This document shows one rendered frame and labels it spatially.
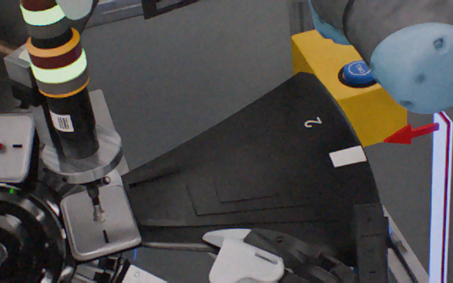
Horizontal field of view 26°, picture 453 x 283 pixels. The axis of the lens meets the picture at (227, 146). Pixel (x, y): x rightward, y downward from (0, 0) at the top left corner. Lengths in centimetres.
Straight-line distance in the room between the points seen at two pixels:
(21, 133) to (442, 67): 38
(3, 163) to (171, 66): 82
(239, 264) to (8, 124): 25
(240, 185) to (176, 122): 86
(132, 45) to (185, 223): 80
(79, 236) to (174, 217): 9
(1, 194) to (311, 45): 57
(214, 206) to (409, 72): 25
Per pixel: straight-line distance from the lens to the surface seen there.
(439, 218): 107
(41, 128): 88
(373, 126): 126
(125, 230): 91
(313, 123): 97
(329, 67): 127
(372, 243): 84
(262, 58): 176
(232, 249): 85
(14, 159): 91
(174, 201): 92
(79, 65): 81
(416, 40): 77
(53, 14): 78
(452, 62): 78
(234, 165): 94
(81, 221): 94
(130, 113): 175
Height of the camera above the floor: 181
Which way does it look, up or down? 39 degrees down
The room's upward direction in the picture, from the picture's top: 8 degrees counter-clockwise
